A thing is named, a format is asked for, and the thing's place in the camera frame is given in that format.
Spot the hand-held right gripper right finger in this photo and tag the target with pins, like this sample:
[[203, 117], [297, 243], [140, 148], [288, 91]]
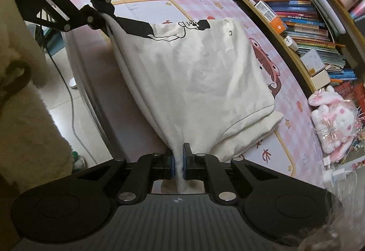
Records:
[[185, 166]]

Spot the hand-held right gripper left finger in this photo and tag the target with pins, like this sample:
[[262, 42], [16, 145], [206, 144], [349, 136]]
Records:
[[172, 166]]

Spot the cream printed t-shirt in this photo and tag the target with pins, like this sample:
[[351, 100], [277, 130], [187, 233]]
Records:
[[199, 74]]

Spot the white round floor object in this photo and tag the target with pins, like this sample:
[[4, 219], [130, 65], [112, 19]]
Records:
[[73, 83]]

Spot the person's white fleece clothing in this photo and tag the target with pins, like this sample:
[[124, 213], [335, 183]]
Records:
[[25, 114]]

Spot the wooden bookshelf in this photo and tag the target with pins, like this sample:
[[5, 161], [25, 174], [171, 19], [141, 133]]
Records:
[[302, 80]]

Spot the pink and white plush toy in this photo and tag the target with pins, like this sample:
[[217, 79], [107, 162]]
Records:
[[333, 119]]

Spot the white charger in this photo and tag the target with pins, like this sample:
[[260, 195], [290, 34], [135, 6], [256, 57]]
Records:
[[340, 173]]

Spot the cream cardboard box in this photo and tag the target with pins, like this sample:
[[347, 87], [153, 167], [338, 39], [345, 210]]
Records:
[[319, 79]]

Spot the small white bottle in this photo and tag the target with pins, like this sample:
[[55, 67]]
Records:
[[290, 42]]

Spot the person's hair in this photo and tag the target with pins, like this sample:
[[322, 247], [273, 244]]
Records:
[[339, 225]]

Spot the orange and blue carton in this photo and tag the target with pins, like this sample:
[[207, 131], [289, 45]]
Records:
[[270, 16]]

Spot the row of colourful books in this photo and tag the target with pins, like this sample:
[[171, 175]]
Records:
[[302, 20]]

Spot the grey slim tablet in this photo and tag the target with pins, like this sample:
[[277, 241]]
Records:
[[323, 4]]

